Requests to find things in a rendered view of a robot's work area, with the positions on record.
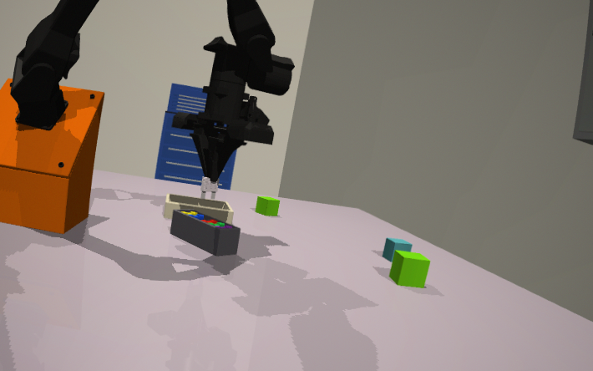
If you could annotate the green cube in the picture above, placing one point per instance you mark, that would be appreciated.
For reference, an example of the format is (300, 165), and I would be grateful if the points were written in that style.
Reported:
(409, 269)
(267, 206)

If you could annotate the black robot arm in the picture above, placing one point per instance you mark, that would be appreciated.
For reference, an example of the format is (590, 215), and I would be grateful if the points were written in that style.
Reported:
(52, 48)

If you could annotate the teal cube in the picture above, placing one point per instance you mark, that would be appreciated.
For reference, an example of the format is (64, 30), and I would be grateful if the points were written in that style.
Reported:
(395, 244)

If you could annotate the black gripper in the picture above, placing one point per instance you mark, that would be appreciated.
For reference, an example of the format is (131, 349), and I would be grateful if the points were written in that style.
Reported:
(223, 106)

